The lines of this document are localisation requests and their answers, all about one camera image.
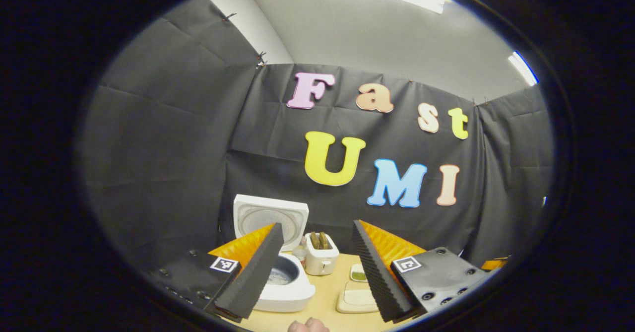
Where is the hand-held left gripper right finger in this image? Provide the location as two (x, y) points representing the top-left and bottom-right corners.
(351, 219), (489, 324)

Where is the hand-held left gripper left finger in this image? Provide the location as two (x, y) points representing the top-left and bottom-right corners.
(149, 222), (285, 323)

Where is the white rice cooker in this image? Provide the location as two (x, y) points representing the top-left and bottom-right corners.
(233, 194), (316, 313)

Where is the clear plastic bottle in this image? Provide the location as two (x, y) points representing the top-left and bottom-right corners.
(293, 237), (307, 268)

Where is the white toaster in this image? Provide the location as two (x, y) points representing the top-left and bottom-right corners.
(304, 233), (340, 276)

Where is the black backdrop cloth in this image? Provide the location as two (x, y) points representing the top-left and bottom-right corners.
(82, 0), (554, 273)

